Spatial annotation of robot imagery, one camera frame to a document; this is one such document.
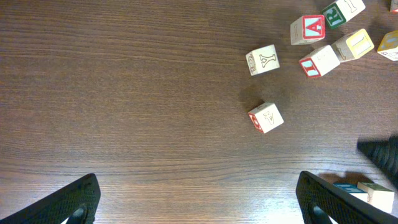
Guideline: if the plain Y wooden block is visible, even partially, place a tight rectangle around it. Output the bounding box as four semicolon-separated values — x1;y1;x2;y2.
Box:
246;44;280;76

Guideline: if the red bottomed far block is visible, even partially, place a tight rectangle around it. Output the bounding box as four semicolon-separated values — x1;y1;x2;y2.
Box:
390;0;398;13

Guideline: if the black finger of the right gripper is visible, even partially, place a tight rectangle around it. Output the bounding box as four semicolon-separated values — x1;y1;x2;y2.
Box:
357;134;397;189

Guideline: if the number 2 wooden block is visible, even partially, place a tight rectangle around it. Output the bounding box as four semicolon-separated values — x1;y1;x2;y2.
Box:
377;30;398;62

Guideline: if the yellow framed I block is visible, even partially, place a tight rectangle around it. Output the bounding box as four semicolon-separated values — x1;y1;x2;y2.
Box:
331;29;374;62

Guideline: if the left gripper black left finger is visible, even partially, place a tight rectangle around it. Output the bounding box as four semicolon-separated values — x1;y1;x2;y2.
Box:
1;173;101;224

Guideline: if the blue framed wooden block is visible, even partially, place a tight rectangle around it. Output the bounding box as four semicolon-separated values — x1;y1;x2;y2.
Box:
334;183;369;202

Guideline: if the green framed wooden block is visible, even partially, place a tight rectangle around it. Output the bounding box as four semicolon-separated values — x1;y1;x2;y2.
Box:
321;0;366;29

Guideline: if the red sided wooden block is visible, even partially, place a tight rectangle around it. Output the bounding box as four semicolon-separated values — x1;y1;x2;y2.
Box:
248;103;284;134

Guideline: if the red framed A block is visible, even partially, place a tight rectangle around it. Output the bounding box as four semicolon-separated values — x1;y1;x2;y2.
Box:
290;14;326;45

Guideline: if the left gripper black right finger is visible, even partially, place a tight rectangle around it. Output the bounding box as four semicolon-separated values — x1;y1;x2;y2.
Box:
296;170;397;224

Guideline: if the elephant wooden block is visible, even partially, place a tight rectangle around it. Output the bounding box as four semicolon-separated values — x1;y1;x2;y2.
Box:
357;182;395;213

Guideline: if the plain I wooden block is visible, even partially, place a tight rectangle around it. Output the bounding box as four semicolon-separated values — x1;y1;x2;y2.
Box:
299;45;340;78

